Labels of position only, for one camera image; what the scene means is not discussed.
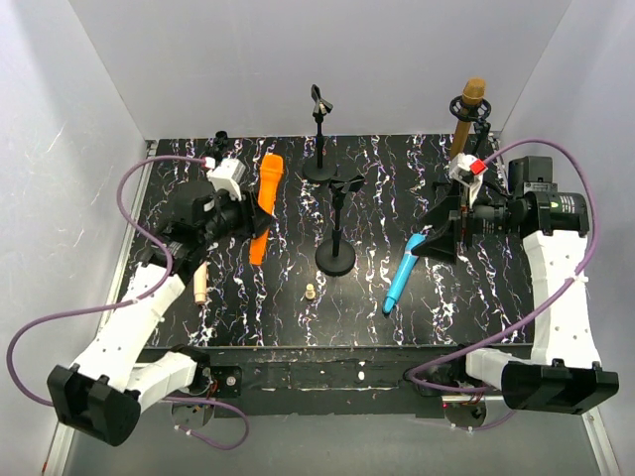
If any blue microphone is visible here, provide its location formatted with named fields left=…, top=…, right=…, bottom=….
left=382, top=233, right=426, bottom=315

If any orange microphone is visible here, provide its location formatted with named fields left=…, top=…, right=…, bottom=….
left=249, top=154, right=284, bottom=266

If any round-base mic stand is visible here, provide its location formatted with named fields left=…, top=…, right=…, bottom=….
left=315, top=175, right=365, bottom=277
left=303, top=84, right=336, bottom=184

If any tripod shock-mount mic stand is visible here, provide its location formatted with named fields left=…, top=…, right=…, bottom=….
left=431, top=94, right=493, bottom=199

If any gold microphone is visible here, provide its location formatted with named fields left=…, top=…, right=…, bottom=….
left=449, top=76, right=491, bottom=159

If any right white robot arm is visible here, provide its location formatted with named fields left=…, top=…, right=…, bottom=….
left=412, top=154, right=619, bottom=415

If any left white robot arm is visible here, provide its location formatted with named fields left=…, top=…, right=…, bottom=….
left=47, top=181, right=272, bottom=446

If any left tripod clip stand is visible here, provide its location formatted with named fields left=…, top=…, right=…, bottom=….
left=203, top=130, right=229, bottom=161

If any pink microphone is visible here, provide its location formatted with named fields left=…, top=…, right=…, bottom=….
left=192, top=262, right=208, bottom=305

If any small beige adapter piece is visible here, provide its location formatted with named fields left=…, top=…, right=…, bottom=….
left=305, top=284, right=317, bottom=300

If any black marbled table mat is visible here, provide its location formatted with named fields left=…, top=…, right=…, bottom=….
left=148, top=135, right=533, bottom=347

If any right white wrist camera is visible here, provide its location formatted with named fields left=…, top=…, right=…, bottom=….
left=448, top=153, right=487, bottom=207

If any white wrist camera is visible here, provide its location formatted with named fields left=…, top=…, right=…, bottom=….
left=448, top=153, right=487, bottom=207
left=203, top=157, right=246, bottom=201

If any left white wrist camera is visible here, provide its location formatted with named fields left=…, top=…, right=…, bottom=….
left=203, top=157, right=246, bottom=201

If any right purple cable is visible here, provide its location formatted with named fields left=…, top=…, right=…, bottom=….
left=409, top=138, right=596, bottom=430

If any purple cable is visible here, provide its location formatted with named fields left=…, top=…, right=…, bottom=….
left=5, top=154, right=249, bottom=451
left=409, top=138, right=596, bottom=430

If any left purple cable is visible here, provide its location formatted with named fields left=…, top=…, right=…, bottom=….
left=5, top=154, right=249, bottom=451

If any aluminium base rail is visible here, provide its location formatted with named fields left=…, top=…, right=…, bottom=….
left=44, top=141, right=619, bottom=476

